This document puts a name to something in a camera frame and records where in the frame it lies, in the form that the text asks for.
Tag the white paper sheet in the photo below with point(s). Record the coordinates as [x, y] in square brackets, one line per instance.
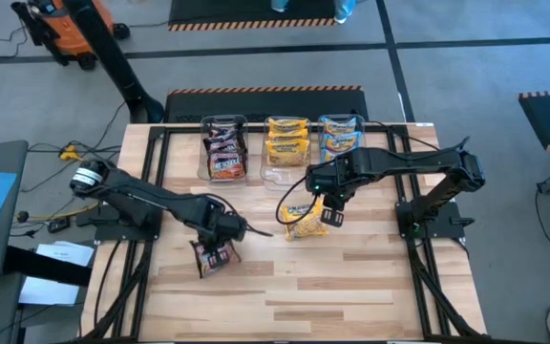
[65, 253]
[46, 291]

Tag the grey side desk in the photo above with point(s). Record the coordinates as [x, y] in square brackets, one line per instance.
[12, 157]

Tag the person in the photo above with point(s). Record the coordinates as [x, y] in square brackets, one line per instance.
[346, 9]

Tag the yellow Maruchan ramen pack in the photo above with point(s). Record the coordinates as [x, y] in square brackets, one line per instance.
[287, 125]
[288, 153]
[303, 228]
[288, 136]

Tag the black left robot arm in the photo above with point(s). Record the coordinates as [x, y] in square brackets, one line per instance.
[136, 196]

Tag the yellow power plug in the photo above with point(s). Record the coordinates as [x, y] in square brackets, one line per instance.
[69, 154]

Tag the black power adapter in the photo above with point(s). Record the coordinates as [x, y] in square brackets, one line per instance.
[58, 224]

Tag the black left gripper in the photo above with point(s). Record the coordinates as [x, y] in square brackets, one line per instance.
[220, 224]

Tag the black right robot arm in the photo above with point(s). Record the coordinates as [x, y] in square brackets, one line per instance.
[408, 162]

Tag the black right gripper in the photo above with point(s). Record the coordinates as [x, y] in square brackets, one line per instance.
[337, 174]

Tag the black diagonal frame brace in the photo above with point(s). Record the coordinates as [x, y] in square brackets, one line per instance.
[123, 291]
[442, 296]

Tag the clear plastic storage bin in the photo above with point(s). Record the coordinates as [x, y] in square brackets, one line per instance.
[365, 125]
[205, 119]
[284, 179]

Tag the black fire noodle pack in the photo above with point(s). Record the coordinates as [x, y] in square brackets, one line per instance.
[225, 144]
[201, 264]
[225, 130]
[227, 166]

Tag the blue Maruchan ramen pack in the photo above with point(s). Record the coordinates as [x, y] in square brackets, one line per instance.
[341, 141]
[339, 125]
[328, 155]

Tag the small round black plug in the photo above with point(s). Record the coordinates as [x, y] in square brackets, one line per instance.
[23, 216]

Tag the orange shop vacuum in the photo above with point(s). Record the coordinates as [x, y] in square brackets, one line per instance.
[69, 33]

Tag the black desk support beam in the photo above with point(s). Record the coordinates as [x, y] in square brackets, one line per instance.
[46, 267]

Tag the black camera stand pole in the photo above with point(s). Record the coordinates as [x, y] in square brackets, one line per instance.
[108, 52]

